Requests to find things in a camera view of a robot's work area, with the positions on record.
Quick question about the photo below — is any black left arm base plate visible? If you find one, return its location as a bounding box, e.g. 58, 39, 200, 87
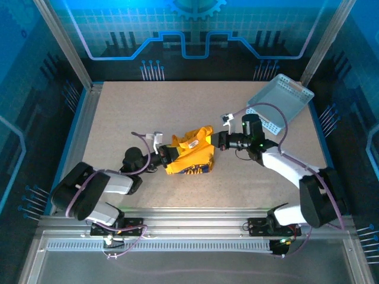
90, 217, 148, 237

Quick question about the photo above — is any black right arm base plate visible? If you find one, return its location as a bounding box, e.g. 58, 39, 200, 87
248, 217, 302, 237

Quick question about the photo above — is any aluminium mounting rail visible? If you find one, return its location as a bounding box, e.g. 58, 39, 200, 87
38, 206, 356, 237

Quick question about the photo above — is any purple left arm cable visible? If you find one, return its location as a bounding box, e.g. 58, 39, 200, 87
64, 131, 152, 260

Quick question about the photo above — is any aluminium side rail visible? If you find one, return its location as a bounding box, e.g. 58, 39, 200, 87
49, 82, 104, 215

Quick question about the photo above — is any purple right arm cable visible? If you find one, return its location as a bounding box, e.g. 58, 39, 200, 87
230, 102, 346, 258

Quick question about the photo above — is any yellow t-shirt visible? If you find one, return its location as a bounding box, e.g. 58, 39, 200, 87
164, 125, 216, 176

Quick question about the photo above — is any small black connector box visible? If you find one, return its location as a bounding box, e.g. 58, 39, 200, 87
269, 238, 291, 257

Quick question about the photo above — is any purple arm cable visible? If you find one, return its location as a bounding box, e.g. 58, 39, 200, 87
64, 131, 152, 260
230, 102, 346, 258

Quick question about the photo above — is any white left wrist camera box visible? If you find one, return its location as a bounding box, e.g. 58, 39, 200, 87
146, 131, 164, 153

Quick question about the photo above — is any grey slotted cable duct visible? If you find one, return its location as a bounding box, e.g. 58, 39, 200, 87
46, 240, 273, 253

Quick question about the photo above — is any clear acrylic panel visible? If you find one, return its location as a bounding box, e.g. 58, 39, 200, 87
35, 250, 356, 284

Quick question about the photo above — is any light blue plastic basket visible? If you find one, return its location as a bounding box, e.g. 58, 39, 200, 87
246, 74, 315, 136

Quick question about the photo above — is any aluminium frame post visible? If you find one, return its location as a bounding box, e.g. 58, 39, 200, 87
33, 0, 95, 91
299, 0, 358, 87

